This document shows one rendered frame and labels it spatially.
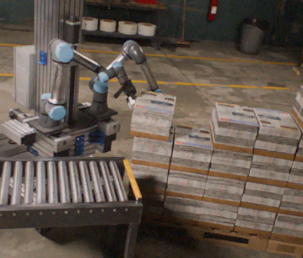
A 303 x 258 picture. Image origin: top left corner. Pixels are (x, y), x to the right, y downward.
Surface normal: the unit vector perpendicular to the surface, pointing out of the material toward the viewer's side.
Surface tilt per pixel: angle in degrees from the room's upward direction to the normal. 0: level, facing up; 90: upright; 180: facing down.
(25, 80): 90
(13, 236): 0
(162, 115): 90
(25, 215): 90
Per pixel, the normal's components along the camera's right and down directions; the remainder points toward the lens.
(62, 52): 0.54, 0.29
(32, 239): 0.13, -0.90
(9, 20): 0.23, 0.44
